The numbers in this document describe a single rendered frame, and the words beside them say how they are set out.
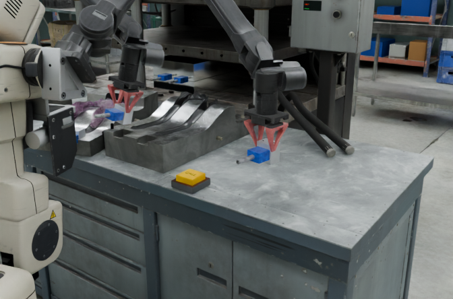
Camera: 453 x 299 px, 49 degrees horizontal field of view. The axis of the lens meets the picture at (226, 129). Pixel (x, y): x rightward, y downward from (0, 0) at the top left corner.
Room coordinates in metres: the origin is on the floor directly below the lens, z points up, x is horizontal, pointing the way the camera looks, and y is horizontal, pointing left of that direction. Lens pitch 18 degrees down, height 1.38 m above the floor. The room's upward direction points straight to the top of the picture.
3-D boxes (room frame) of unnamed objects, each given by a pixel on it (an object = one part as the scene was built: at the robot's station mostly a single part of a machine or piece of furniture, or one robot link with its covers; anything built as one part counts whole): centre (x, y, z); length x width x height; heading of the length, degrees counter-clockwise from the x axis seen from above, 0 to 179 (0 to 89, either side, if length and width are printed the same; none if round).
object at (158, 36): (2.71, 0.10, 0.96); 1.29 x 0.83 x 0.18; 54
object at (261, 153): (1.18, -0.07, 0.93); 0.13 x 0.05 x 0.05; 133
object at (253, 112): (1.21, -0.10, 1.06); 0.10 x 0.07 x 0.07; 44
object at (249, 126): (1.22, -0.09, 0.99); 0.07 x 0.07 x 0.09; 44
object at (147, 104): (1.80, 0.49, 0.86); 0.50 x 0.26 x 0.11; 161
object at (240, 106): (2.72, 0.11, 0.76); 1.30 x 0.84 x 0.07; 54
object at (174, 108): (1.65, 0.17, 0.92); 0.35 x 0.16 x 0.09; 144
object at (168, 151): (1.66, 0.15, 0.87); 0.50 x 0.26 x 0.14; 144
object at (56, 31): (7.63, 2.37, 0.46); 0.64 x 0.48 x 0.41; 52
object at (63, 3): (7.50, 2.46, 0.94); 0.40 x 0.30 x 0.12; 55
